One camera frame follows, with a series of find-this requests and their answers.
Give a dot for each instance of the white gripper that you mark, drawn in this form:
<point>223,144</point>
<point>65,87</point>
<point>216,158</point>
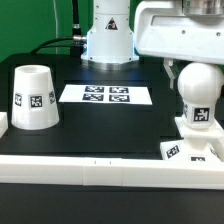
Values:
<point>164,28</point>

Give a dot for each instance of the white lamp bulb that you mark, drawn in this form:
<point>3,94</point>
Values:
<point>199,85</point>

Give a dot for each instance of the white lamp base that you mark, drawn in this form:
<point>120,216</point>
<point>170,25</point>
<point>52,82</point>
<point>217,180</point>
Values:
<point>196,145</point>

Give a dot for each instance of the white lamp shade cone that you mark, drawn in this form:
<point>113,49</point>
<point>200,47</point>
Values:
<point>34,104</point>

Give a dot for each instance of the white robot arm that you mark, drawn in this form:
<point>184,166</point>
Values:
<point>110,41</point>

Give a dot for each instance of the white marker sheet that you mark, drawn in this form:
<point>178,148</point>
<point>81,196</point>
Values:
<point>106,94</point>

